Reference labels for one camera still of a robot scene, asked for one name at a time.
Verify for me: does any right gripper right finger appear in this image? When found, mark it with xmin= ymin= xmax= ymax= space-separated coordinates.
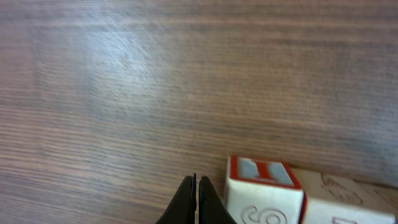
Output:
xmin=198 ymin=176 xmax=236 ymax=224

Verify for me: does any white Y letter block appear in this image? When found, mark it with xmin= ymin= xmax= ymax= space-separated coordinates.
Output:
xmin=292 ymin=168 xmax=396 ymax=224

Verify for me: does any red I letter block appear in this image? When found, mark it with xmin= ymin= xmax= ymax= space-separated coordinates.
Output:
xmin=224 ymin=155 xmax=305 ymax=224

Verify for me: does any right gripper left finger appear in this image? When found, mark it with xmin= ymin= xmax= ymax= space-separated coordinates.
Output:
xmin=156 ymin=174 xmax=197 ymax=224

